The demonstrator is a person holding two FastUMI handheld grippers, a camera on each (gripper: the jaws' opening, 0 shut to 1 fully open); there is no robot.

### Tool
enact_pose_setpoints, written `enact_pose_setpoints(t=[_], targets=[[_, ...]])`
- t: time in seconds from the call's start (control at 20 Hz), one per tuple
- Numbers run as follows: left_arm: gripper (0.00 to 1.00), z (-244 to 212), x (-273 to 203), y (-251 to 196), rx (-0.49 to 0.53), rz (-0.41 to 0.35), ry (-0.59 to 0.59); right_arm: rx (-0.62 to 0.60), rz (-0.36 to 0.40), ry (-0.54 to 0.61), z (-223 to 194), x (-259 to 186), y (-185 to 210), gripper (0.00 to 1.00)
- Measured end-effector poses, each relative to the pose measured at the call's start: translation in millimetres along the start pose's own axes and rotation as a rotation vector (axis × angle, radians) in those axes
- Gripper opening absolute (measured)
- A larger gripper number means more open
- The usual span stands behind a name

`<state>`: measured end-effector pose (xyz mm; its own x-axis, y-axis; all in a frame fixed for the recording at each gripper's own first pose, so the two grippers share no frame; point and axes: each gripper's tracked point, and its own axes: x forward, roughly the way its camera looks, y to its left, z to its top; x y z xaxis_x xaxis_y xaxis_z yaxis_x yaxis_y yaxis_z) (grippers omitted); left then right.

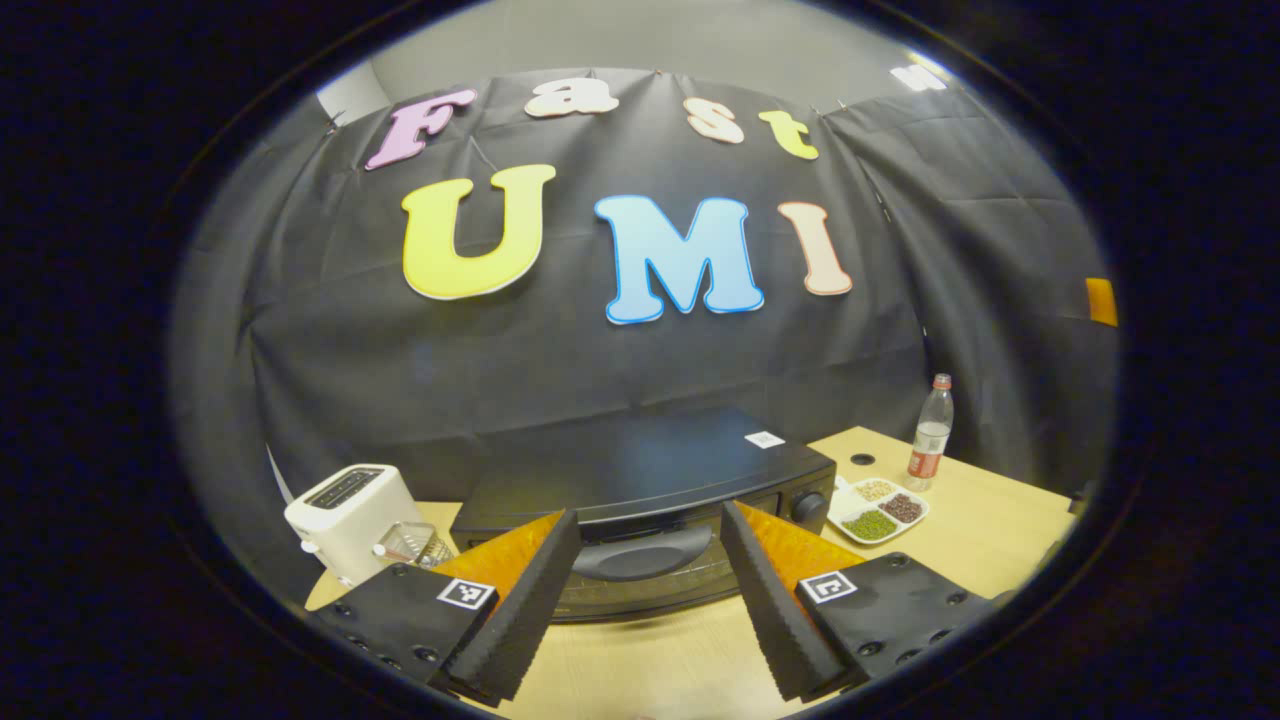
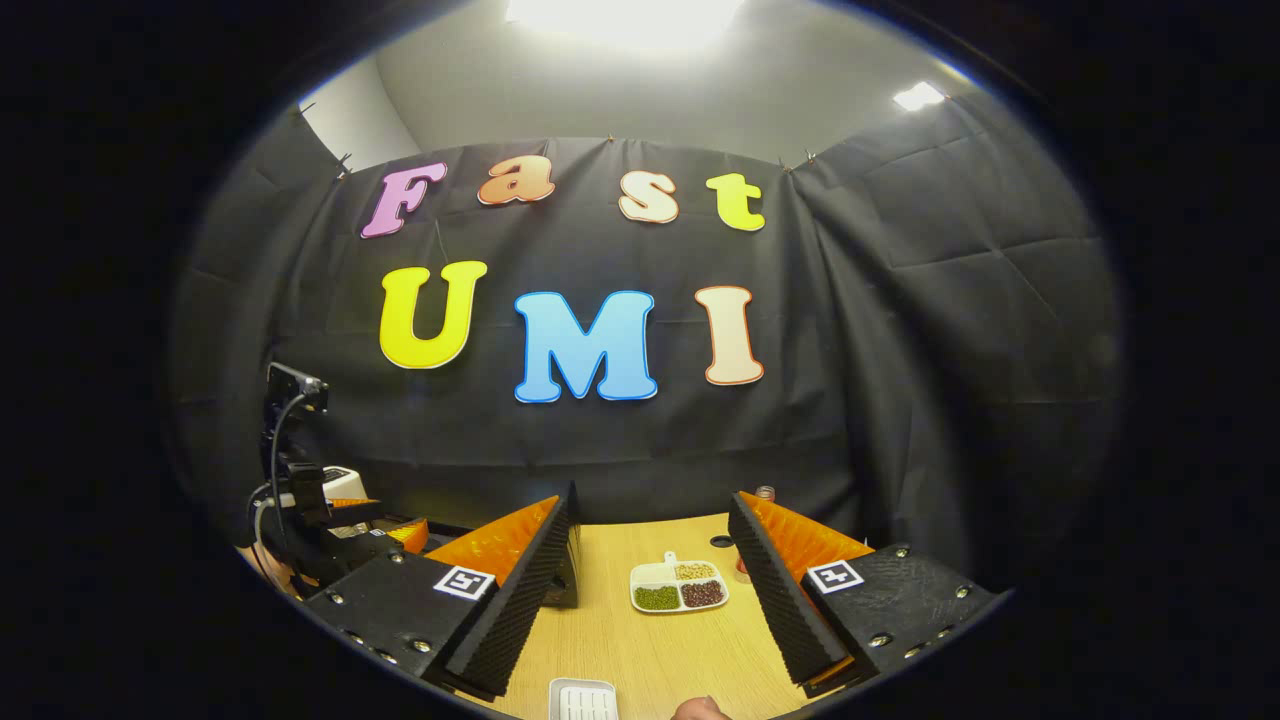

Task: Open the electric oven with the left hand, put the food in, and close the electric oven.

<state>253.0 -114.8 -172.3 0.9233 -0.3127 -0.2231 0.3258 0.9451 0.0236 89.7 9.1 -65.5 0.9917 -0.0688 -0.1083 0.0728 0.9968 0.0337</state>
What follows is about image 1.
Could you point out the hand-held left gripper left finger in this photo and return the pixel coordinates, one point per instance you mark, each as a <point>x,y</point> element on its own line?
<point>520,620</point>

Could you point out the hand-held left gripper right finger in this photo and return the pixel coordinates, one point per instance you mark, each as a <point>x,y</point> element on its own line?
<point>775,610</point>

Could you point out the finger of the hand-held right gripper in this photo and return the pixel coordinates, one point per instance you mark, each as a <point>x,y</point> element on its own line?
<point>1102,302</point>

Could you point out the black electric oven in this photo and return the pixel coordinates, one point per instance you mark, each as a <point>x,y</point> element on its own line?
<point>650,460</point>

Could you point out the clear glass container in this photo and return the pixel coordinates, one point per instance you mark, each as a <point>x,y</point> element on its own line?
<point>415,545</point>

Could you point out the white divided dish with beans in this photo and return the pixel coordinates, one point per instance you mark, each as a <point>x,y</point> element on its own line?
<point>880,510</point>

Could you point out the white toaster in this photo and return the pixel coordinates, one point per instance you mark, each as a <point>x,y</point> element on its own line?
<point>345,520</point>

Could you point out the black backdrop cloth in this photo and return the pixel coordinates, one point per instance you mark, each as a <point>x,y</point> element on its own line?
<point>900,300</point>

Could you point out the clear bottle with red label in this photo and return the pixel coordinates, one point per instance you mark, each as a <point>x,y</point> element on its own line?
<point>930,440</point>

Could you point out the small ceiling light panel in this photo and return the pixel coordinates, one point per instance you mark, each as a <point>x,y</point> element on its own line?
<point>918,78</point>

